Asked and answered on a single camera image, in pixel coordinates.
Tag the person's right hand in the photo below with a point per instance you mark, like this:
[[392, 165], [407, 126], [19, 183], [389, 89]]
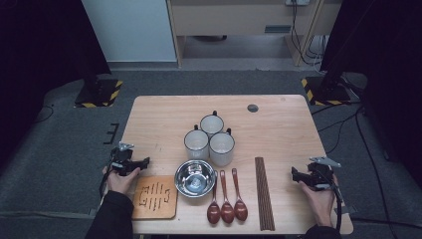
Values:
[[323, 204]]

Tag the row of wooden chopsticks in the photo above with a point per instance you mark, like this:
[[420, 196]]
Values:
[[264, 194]]

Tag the black curtain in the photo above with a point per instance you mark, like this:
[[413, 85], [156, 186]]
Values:
[[384, 49], [40, 49]]

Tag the carved wooden trivet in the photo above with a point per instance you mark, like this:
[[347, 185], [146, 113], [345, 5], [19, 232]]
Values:
[[155, 197]]

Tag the white cabinet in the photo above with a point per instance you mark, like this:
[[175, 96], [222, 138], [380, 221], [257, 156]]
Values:
[[129, 30]]

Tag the grey tape piece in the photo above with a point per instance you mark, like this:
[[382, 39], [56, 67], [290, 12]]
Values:
[[348, 209], [92, 211]]

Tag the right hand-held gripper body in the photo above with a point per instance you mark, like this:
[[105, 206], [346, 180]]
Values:
[[320, 176]]

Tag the person's left hand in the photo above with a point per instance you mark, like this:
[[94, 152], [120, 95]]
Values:
[[120, 183]]

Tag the red-brown wooden spoon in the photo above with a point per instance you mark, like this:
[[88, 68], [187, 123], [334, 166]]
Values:
[[241, 210], [227, 212], [213, 212]]

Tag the beige wooden desk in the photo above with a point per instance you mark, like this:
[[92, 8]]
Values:
[[232, 18]]

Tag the white mug black rim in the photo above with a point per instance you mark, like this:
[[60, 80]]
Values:
[[211, 124], [221, 151], [196, 146]]

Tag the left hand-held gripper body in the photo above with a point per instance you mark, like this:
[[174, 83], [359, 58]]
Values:
[[123, 158]]

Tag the black stand base striped edge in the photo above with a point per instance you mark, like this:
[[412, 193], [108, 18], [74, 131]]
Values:
[[326, 93], [99, 94]]

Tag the stainless steel bowl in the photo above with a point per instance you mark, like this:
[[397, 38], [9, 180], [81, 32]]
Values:
[[195, 179]]

